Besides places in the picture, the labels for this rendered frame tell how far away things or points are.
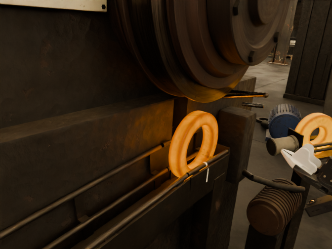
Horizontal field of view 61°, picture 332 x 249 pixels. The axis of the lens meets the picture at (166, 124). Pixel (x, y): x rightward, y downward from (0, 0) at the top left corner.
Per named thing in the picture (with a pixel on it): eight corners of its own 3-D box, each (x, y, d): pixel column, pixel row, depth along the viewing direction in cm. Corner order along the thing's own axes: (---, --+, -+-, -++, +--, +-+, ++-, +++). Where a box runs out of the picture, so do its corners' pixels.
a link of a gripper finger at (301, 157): (290, 135, 70) (326, 157, 66) (279, 153, 73) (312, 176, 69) (286, 138, 68) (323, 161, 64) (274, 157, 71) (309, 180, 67)
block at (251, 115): (208, 174, 98) (216, 108, 90) (219, 167, 104) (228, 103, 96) (235, 186, 92) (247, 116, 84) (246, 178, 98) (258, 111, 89)
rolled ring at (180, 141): (222, 106, 77) (212, 103, 79) (181, 121, 63) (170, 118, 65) (214, 167, 83) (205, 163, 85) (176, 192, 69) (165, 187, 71)
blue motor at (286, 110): (264, 145, 268) (270, 110, 256) (266, 126, 318) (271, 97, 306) (299, 152, 258) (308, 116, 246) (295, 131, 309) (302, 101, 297)
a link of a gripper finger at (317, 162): (295, 132, 73) (330, 153, 68) (283, 150, 76) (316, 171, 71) (290, 135, 70) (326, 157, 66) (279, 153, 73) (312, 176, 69)
